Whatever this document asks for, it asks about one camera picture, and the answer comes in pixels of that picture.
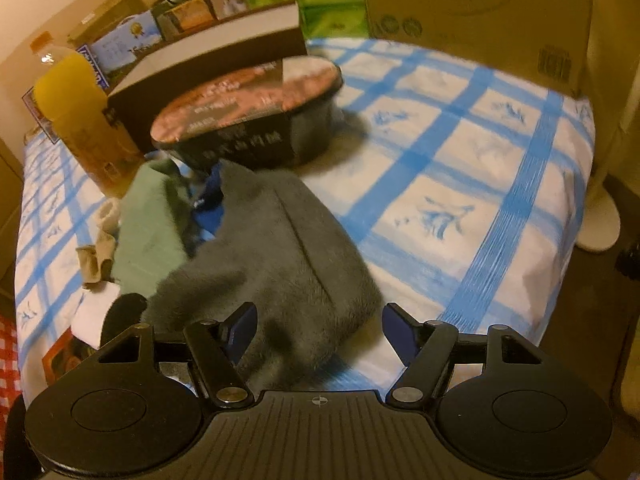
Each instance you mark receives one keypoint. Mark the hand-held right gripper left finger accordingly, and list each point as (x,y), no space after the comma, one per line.
(242,332)

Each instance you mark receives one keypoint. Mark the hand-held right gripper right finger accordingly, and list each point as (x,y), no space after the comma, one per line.
(400,332)

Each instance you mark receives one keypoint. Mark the grey fuzzy cloth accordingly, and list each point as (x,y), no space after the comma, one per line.
(280,260)

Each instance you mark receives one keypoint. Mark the blue cloth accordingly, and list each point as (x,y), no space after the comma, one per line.
(207,215)

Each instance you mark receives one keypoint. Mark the green cloth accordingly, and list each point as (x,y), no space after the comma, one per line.
(145,230)

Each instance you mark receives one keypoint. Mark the white sock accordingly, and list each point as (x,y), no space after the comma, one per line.
(92,315)

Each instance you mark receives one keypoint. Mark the beige sock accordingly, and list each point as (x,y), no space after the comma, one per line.
(97,260)

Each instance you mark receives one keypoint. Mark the brown box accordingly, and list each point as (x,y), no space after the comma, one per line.
(200,60)

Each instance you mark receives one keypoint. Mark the black cloth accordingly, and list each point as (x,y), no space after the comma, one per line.
(122,312)

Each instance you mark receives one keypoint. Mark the blue checked bed sheet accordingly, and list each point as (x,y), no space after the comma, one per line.
(450,160)

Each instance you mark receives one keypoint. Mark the red packet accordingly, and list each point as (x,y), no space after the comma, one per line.
(60,360)

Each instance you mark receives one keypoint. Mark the black instant meal bowl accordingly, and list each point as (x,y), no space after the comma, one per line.
(240,105)

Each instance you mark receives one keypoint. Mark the wooden cabinet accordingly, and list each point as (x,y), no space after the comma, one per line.
(7,210)

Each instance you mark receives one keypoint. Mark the orange juice bottle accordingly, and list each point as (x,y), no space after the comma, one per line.
(75,105)

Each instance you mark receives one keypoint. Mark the milk carton with cow print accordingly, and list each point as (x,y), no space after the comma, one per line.
(125,40)

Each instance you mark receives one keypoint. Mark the large cardboard box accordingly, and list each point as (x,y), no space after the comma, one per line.
(475,10)

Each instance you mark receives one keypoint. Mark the bundle of green tissue packs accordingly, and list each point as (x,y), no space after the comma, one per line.
(325,5)

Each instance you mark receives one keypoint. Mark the small cardboard box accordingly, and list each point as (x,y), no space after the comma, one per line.
(110,10)

